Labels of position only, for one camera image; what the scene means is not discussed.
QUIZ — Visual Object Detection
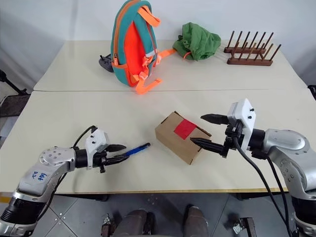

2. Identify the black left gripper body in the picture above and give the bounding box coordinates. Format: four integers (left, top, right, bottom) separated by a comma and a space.
93, 150, 110, 174

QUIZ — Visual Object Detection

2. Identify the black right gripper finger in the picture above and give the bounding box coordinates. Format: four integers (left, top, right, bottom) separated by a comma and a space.
200, 113, 229, 125
190, 137, 226, 156

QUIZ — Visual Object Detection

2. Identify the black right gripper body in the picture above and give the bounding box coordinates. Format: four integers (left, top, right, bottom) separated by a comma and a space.
221, 120, 245, 159

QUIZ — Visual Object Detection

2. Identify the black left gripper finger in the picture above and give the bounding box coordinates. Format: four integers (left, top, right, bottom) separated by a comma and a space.
106, 154, 131, 166
106, 144, 127, 153

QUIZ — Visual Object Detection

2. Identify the blue pen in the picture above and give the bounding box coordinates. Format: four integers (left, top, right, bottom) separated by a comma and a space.
124, 142, 151, 158

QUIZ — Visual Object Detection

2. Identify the brown cardboard box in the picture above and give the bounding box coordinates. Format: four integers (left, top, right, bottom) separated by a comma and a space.
155, 111, 212, 165

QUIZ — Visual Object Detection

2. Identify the brown wooden peg rack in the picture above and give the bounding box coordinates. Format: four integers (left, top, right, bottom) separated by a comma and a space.
223, 31, 282, 67

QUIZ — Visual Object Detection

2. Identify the dark rounded shape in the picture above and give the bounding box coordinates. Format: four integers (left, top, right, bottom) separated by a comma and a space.
114, 209, 149, 237
183, 204, 210, 237

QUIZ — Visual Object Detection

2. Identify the green cloth bag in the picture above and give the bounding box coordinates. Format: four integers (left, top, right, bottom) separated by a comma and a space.
172, 22, 222, 62

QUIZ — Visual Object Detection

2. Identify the black remote controller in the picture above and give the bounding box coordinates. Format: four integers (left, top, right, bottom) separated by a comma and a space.
98, 54, 115, 74

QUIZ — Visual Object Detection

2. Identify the black object at table edge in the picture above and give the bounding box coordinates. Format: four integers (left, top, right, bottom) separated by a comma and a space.
307, 84, 316, 101

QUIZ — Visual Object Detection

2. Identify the teal and orange backpack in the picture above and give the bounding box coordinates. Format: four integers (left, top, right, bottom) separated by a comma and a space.
111, 0, 177, 96

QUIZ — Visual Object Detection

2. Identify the black tripod stand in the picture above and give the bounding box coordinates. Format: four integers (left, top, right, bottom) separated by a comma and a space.
0, 70, 28, 96

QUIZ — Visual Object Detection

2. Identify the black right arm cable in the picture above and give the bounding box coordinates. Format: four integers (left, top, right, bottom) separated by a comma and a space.
232, 134, 293, 237
265, 157, 297, 237

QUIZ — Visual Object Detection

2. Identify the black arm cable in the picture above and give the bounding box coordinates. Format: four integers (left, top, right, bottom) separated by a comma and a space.
232, 134, 293, 237
34, 125, 97, 223
265, 157, 297, 237

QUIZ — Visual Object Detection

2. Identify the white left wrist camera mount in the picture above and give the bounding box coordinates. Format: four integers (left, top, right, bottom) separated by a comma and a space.
85, 127, 110, 171

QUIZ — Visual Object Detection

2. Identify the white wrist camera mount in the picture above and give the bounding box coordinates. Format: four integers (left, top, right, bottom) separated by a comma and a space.
85, 127, 110, 171
227, 98, 257, 151

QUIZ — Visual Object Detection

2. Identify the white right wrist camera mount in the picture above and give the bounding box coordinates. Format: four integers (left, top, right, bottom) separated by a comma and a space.
227, 98, 257, 151

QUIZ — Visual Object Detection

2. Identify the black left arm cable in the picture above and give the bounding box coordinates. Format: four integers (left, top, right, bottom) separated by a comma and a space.
34, 125, 97, 223

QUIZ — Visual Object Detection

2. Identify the metal caster bracket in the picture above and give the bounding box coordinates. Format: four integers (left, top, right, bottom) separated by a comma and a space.
233, 216, 255, 236
101, 213, 117, 237

